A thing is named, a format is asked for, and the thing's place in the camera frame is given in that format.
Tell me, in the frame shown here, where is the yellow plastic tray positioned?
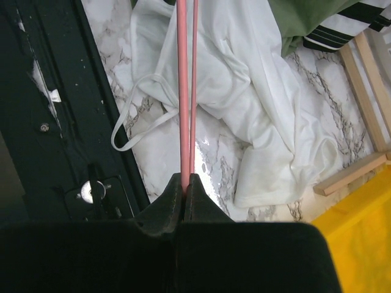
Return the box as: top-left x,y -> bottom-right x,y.
312,166 -> 390,292

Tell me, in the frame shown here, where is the green graphic tank top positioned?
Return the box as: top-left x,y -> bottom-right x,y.
131,0 -> 367,57

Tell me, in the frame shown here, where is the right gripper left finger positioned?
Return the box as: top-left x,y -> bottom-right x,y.
1,174 -> 183,292

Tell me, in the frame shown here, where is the pink wire hanger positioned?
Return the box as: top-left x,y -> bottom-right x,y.
177,1 -> 199,192

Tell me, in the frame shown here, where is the wooden clothes rack frame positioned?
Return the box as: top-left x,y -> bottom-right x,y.
313,32 -> 390,197

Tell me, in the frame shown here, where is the striped cloth right of top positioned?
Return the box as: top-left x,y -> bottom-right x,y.
303,0 -> 390,52

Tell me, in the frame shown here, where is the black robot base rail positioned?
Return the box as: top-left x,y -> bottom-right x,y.
1,1 -> 150,222

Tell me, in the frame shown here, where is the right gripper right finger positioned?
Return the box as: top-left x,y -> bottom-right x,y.
180,174 -> 342,292

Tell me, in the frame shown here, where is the white tank top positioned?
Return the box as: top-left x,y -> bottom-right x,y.
110,0 -> 339,209

